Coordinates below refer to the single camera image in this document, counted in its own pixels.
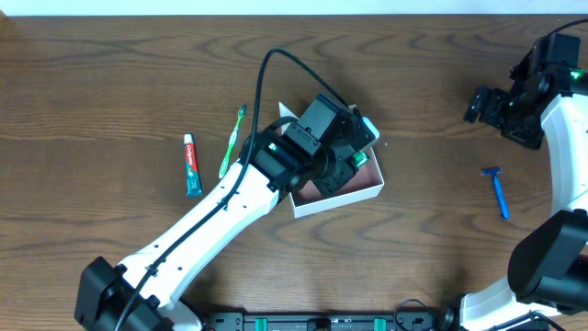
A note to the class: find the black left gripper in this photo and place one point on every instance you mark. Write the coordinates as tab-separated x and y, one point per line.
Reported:
344	167

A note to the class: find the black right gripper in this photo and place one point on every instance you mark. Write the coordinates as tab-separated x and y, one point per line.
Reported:
480	107

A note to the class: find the green Dettol soap pack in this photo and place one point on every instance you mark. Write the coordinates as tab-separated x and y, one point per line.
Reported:
359	159

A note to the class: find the white cardboard box pink inside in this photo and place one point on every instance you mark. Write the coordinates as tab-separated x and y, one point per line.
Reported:
365	184

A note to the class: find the white lotion tube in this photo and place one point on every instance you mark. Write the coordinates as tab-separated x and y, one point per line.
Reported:
286	116

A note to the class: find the red teal toothpaste tube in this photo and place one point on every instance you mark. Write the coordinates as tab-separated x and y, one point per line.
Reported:
194	187

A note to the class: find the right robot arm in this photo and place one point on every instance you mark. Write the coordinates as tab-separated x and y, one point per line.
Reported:
547	271

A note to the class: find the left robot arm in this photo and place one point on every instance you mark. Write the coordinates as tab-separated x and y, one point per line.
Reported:
143	291

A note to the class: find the blue disposable razor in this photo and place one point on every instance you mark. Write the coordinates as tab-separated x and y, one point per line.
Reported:
494	172

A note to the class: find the green white toothbrush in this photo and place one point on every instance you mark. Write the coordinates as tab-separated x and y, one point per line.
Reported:
232	141

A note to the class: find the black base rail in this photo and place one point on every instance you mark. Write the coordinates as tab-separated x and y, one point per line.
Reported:
410	319

